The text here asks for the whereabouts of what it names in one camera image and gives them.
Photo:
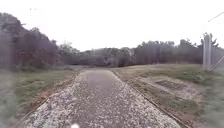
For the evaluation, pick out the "grey gravel path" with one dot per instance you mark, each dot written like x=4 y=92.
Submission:
x=96 y=96

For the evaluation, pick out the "grass field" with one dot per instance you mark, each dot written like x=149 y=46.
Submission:
x=173 y=83

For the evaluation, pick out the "robot's own part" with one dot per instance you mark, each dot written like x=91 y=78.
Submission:
x=75 y=126

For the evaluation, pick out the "wood of trees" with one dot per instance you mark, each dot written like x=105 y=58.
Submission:
x=33 y=50

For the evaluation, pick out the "grass verge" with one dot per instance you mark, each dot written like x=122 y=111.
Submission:
x=30 y=85

